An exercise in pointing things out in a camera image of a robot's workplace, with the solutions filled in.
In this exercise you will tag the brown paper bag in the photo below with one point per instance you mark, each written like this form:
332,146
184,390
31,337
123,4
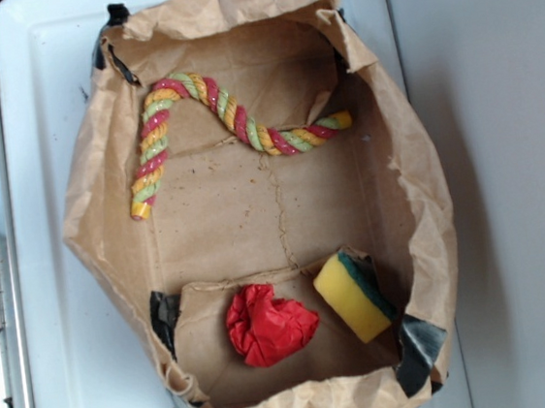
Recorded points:
237,142

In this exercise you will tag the red crumpled paper ball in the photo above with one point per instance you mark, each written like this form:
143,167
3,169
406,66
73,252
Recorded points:
265,329

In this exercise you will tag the yellow green sponge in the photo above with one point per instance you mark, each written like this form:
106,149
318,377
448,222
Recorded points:
349,285

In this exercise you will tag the white plastic tray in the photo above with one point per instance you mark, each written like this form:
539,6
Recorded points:
82,353

